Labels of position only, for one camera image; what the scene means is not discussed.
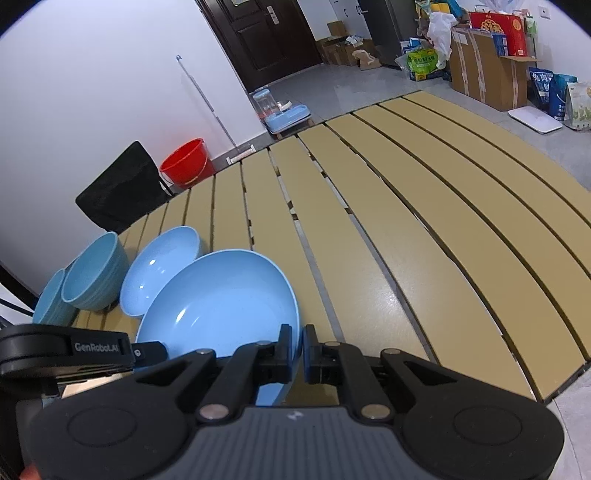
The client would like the dark grey cabinet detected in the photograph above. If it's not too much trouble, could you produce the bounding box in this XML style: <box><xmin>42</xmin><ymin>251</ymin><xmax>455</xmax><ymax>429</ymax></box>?
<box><xmin>358</xmin><ymin>0</ymin><xmax>419</xmax><ymax>70</ymax></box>

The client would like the white plastic bag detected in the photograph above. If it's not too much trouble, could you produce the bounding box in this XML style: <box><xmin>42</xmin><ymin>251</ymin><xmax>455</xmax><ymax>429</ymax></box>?
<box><xmin>427</xmin><ymin>11</ymin><xmax>459</xmax><ymax>62</ymax></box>

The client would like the black folding chair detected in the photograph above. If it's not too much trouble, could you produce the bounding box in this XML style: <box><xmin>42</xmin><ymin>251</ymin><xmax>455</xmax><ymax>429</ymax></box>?
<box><xmin>75</xmin><ymin>141</ymin><xmax>174</xmax><ymax>234</ymax></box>

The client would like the dark blue bowl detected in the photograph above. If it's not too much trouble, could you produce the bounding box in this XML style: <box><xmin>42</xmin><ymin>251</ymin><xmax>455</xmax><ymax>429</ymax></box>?
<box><xmin>119</xmin><ymin>226</ymin><xmax>204</xmax><ymax>319</ymax></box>

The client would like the blue pet food bag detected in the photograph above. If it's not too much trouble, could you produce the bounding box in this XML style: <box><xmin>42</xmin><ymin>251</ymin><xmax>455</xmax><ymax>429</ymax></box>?
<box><xmin>549</xmin><ymin>73</ymin><xmax>579</xmax><ymax>122</ymax></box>

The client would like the small open cardboard box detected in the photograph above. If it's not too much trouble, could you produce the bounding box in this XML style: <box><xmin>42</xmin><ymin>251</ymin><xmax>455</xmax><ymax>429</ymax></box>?
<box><xmin>320</xmin><ymin>38</ymin><xmax>357</xmax><ymax>66</ymax></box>

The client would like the large cardboard box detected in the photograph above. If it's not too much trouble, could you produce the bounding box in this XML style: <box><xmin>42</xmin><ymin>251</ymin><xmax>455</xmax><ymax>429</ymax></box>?
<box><xmin>450</xmin><ymin>25</ymin><xmax>539</xmax><ymax>112</ymax></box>

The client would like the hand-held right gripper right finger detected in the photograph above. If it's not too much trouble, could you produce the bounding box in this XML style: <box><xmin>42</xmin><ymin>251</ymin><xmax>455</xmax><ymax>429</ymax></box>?
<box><xmin>301</xmin><ymin>324</ymin><xmax>458</xmax><ymax>422</ymax></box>

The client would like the red gift box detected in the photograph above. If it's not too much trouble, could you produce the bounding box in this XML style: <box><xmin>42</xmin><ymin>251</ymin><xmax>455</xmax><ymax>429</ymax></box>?
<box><xmin>468</xmin><ymin>11</ymin><xmax>527</xmax><ymax>57</ymax></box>

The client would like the white green pet food bag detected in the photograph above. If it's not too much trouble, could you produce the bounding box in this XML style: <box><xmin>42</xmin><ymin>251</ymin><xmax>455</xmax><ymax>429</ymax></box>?
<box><xmin>565</xmin><ymin>81</ymin><xmax>591</xmax><ymax>130</ymax></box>

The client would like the dark wooden door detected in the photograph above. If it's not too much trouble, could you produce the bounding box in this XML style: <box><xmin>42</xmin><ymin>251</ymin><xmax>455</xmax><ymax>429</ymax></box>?
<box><xmin>196</xmin><ymin>0</ymin><xmax>324</xmax><ymax>93</ymax></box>

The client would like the white flat box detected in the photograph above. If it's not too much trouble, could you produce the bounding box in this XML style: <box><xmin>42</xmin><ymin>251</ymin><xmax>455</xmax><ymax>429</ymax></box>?
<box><xmin>508</xmin><ymin>106</ymin><xmax>564</xmax><ymax>136</ymax></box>

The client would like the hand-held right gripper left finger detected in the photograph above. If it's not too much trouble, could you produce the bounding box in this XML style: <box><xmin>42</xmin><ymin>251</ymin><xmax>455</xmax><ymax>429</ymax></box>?
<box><xmin>134</xmin><ymin>324</ymin><xmax>294</xmax><ymax>423</ymax></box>

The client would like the blue pet feeder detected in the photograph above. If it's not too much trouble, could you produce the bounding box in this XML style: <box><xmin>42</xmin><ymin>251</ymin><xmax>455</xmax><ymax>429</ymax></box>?
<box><xmin>252</xmin><ymin>89</ymin><xmax>315</xmax><ymax>137</ymax></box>

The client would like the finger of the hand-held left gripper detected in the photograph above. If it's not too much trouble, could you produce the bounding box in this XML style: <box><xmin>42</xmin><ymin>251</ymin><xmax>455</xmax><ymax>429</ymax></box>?
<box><xmin>133</xmin><ymin>342</ymin><xmax>168</xmax><ymax>370</ymax></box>

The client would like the large blue plate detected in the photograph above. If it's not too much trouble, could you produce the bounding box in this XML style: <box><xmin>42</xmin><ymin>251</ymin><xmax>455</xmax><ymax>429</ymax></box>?
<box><xmin>134</xmin><ymin>249</ymin><xmax>302</xmax><ymax>408</ymax></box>

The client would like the white flat mop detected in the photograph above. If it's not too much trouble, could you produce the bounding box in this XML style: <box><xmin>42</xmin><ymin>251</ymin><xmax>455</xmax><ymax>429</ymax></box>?
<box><xmin>175</xmin><ymin>54</ymin><xmax>257</xmax><ymax>164</ymax></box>

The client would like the red plastic bucket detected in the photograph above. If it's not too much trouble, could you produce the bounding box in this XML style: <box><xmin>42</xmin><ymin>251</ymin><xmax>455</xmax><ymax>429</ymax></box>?
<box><xmin>159</xmin><ymin>137</ymin><xmax>217</xmax><ymax>188</ymax></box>

